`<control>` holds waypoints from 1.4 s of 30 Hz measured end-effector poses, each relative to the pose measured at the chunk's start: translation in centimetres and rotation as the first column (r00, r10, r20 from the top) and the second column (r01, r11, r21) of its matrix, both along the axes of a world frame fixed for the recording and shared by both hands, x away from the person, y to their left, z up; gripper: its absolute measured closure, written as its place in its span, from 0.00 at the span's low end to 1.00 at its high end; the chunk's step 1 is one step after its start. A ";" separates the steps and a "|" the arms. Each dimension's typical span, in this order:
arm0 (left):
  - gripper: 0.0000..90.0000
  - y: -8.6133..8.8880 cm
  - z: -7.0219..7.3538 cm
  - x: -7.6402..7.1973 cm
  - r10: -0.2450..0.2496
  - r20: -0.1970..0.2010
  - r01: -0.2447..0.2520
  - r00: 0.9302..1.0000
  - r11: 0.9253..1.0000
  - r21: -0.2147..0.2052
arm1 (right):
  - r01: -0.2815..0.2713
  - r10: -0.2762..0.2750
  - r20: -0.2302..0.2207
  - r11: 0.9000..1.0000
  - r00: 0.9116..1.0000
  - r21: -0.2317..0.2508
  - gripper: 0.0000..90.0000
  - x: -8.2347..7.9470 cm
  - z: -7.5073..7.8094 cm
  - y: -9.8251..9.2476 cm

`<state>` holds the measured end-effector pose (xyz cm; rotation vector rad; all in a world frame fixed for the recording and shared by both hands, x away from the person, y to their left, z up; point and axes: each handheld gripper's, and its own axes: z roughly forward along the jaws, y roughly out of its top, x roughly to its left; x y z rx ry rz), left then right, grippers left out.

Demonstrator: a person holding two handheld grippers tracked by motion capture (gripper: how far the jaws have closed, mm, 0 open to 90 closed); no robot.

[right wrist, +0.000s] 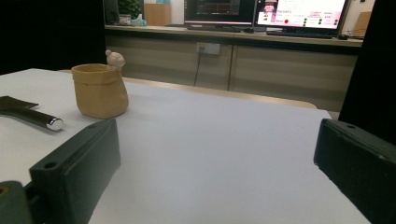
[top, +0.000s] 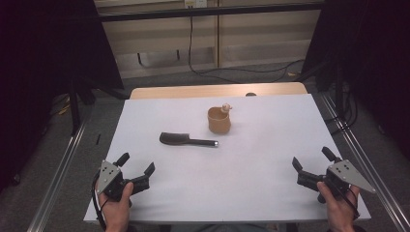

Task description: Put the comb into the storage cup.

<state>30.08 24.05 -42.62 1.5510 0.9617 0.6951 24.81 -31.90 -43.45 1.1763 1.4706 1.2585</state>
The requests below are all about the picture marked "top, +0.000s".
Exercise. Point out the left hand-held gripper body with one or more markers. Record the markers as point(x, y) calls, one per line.
point(108, 177)

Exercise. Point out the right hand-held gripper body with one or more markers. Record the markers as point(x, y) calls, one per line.
point(348, 174)

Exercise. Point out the black comb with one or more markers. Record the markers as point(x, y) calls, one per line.
point(174, 139)

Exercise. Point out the brown holder cup with figurine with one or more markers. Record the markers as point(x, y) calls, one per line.
point(219, 124)

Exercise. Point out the person's left hand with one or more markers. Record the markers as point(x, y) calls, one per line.
point(116, 214)

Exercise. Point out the person's right hand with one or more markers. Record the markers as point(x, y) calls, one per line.
point(340, 212)

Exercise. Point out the small black floor piece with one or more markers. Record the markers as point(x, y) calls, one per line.
point(98, 139)

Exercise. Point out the black metal stand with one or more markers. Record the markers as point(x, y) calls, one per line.
point(74, 109)

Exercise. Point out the white table mat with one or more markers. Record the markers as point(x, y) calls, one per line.
point(232, 180)

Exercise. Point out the person's lap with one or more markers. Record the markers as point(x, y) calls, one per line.
point(219, 228)

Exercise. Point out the small dark knob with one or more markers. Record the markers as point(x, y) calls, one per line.
point(250, 94)

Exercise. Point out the black curtain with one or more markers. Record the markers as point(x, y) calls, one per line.
point(370, 48)
point(42, 64)

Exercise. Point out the beige cabinet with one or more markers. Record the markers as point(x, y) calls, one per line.
point(257, 38)

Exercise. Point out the metal floor rail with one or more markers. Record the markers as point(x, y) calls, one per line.
point(370, 154)
point(56, 180)

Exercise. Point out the black frame bar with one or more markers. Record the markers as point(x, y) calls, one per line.
point(209, 12)

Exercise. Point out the white wall socket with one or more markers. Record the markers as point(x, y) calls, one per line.
point(195, 3)

